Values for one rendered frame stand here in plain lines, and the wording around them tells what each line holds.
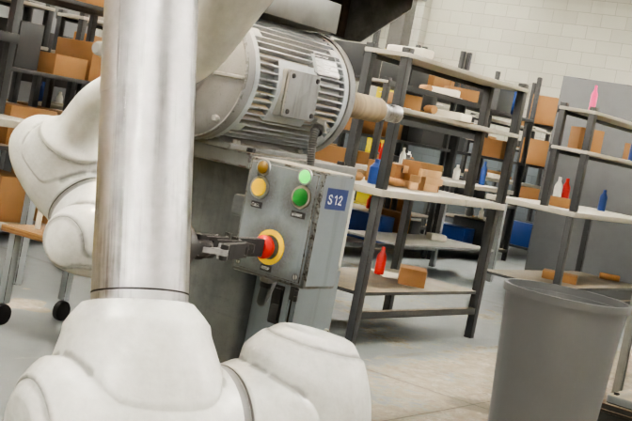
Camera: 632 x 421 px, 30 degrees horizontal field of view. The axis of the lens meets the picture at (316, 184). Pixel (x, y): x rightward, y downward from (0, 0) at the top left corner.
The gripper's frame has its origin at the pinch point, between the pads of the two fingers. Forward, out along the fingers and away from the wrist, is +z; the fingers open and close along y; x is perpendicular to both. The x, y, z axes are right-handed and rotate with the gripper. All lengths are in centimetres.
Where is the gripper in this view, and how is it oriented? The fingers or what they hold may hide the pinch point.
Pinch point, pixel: (246, 246)
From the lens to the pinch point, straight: 195.3
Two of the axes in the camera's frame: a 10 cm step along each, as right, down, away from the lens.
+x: 1.9, -9.8, -0.5
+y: 8.0, 1.8, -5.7
